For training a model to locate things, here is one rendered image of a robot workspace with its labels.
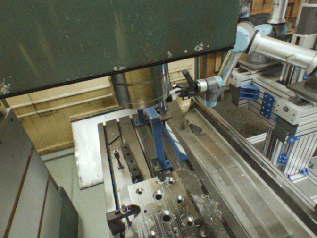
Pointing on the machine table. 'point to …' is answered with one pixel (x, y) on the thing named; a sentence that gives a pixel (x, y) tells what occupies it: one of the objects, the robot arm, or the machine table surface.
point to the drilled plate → (151, 203)
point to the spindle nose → (141, 87)
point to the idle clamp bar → (136, 174)
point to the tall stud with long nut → (118, 158)
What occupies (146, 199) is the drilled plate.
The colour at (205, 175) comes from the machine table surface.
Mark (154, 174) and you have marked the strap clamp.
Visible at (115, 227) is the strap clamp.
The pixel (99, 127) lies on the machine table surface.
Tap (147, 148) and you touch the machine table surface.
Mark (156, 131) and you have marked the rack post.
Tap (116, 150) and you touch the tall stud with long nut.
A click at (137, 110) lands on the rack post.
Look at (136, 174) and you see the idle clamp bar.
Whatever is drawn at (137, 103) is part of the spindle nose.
